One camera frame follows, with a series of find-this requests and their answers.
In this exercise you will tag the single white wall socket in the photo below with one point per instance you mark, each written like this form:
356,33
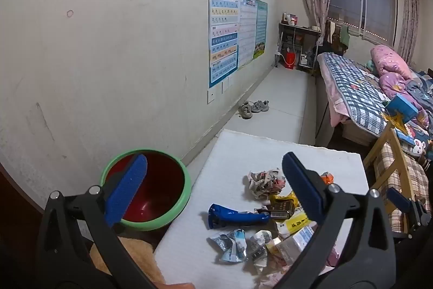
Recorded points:
210,96

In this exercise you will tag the pink bed sheet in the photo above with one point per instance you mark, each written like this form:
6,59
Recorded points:
333,102

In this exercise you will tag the pink strawberry biscuit box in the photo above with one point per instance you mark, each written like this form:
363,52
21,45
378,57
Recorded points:
333,257

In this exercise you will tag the wooden chair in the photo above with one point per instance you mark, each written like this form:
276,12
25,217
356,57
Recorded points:
392,146

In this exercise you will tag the yellow carton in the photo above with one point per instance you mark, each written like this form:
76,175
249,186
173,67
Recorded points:
292,224

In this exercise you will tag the orange snack wrapper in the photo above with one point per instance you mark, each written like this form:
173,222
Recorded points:
327,178

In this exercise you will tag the teal wall poster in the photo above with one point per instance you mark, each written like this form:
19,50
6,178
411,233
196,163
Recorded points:
261,28

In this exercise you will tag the yellow snack wrapper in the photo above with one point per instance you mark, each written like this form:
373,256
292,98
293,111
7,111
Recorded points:
283,198

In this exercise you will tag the blue-bordered wall poster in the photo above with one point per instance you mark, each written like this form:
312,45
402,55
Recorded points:
223,38

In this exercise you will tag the blue snack wrapper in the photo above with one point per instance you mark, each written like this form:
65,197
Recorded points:
233,217

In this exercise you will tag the double white wall socket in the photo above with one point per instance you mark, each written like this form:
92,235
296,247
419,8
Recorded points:
227,83

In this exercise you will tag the plaid chair cushion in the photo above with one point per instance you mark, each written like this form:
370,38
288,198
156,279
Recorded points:
414,180

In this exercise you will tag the grey sneaker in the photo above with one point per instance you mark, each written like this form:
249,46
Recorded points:
245,110
260,105

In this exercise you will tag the tan fluffy cushion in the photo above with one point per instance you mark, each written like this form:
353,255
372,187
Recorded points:
138,255

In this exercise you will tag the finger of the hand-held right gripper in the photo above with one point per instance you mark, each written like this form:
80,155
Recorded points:
399,202

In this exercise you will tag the colourful picture book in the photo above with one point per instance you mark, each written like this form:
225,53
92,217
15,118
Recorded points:
414,140

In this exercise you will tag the red bucket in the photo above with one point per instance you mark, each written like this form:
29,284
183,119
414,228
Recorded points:
290,60

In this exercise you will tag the silver blue foil wrapper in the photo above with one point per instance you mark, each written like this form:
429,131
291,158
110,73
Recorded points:
233,245

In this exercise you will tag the bed with plaid blanket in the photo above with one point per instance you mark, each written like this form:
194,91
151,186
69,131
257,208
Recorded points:
358,89

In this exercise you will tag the dark brown snack wrapper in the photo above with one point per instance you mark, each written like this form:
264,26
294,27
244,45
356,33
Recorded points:
280,208

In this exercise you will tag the green-rimmed red basin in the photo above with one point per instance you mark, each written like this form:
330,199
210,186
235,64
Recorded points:
159,180

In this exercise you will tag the dark metal desk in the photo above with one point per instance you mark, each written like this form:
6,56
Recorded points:
304,30

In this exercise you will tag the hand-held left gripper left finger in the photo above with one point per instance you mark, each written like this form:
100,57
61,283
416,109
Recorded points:
130,187

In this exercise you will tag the crumpled printed paper wrapper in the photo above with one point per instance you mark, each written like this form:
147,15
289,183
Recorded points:
262,184

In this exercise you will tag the pink duvet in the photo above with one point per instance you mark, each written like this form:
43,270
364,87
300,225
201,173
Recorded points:
392,69

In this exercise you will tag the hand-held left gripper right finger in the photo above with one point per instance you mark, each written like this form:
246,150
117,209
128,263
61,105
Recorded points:
301,187

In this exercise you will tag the pink white snack wrapper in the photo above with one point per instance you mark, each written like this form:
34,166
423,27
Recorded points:
287,246

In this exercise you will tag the crumpled white wrapper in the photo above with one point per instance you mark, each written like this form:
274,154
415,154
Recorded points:
258,241

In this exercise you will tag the white chart wall poster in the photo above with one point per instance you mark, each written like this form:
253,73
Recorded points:
247,31

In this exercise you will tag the green hanging garment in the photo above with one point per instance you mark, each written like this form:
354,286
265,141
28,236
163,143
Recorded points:
345,35

